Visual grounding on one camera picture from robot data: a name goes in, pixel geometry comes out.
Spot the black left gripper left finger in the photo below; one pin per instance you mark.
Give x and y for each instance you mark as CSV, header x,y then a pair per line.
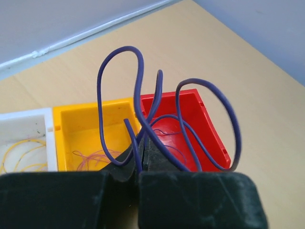
x,y
104,199

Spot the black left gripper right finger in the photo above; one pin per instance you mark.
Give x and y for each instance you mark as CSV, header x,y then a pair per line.
x,y
171,199

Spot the near yellow bin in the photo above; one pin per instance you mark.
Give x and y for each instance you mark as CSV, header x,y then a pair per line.
x,y
77,133

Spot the red bin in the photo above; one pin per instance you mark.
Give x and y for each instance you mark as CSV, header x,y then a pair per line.
x,y
195,114

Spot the white bin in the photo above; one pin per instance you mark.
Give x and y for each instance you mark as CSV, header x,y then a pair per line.
x,y
27,141

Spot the aluminium table frame rail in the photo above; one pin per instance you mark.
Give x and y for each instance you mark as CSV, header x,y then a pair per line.
x,y
31,29

